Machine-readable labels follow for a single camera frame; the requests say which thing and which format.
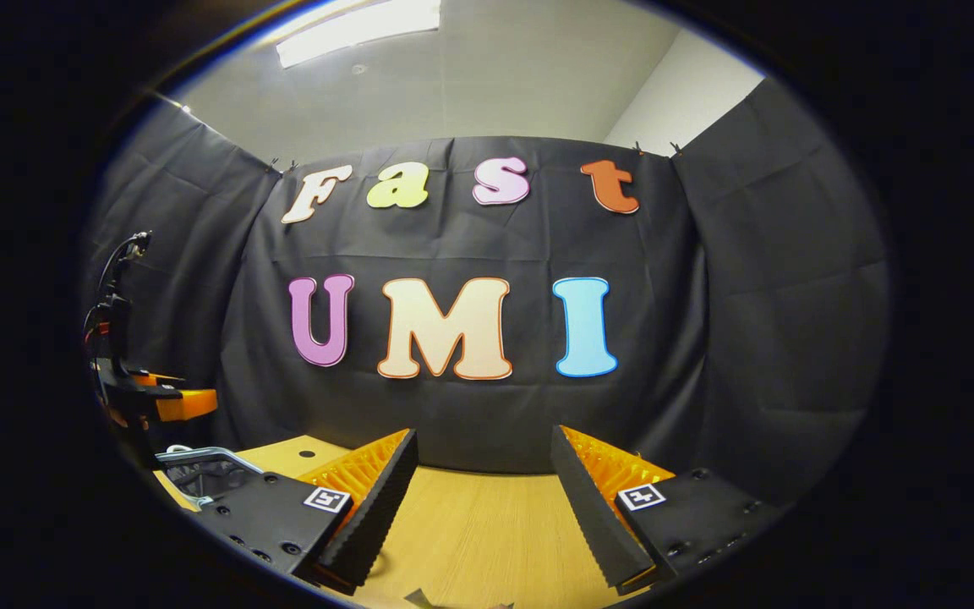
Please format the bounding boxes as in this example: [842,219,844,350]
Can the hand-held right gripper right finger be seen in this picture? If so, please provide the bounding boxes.
[550,425,785,593]

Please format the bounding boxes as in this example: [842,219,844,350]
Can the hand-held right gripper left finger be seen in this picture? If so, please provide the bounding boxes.
[193,427,420,595]

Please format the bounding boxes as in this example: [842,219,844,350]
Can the light blue suitcase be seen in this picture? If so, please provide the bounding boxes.
[153,446,264,510]

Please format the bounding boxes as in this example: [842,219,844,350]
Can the black backdrop cloth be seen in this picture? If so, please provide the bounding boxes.
[81,78,889,500]

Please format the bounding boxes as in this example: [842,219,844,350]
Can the ceiling light panel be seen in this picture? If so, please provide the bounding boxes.
[276,0,442,69]

